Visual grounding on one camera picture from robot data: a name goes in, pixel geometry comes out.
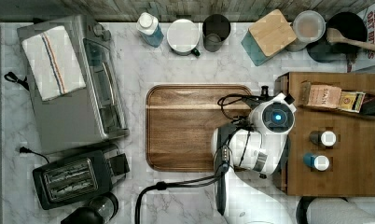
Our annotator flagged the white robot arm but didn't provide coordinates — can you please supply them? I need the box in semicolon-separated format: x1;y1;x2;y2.
212;92;296;224

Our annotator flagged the wooden cutting board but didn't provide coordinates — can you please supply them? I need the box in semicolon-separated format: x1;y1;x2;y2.
146;84;251;172

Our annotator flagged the green mug with white lid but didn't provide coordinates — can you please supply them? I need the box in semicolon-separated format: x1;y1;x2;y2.
166;19;201;57

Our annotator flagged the dark grey cup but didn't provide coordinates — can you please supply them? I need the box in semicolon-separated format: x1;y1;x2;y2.
202;14;231;52

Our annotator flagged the silver toaster oven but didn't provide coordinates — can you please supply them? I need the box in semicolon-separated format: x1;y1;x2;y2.
18;15;129;154

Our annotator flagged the blue bottle white cap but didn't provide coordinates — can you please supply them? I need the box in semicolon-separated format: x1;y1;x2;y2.
136;12;164;48

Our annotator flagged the teal box with wooden lid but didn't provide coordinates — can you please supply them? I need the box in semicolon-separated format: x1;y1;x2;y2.
241;9;297;66

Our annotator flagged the tea packet holder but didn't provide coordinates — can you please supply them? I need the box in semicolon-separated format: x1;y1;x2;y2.
299;81;375;118

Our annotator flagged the black two-slot toaster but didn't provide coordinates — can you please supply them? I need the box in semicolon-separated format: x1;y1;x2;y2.
33;145;130;210

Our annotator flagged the black coffee grinder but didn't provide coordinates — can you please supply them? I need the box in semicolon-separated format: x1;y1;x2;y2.
61;192;118;224

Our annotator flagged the blue shaker white cap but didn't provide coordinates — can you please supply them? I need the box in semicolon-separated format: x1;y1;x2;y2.
303;153;330;171

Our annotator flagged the dark shaker white cap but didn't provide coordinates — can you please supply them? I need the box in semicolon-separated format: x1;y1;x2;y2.
309;131;337;147

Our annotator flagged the striped white dish towel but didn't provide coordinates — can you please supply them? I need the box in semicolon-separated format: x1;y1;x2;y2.
22;26;86;101

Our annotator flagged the wooden spoon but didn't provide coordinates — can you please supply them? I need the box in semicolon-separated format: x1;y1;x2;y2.
326;28;375;51

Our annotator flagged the toaster power plug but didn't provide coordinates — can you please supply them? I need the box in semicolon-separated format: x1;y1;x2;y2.
19;147;49;163

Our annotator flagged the black pan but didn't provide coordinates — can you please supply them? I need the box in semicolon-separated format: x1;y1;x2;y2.
307;12;368;63

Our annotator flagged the cereal box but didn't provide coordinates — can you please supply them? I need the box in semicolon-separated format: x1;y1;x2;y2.
347;3;375;72

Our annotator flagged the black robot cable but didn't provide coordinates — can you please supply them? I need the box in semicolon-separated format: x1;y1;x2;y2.
134;172;227;224

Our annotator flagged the toaster oven power cord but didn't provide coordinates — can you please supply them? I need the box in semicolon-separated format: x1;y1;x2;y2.
3;71;31;91

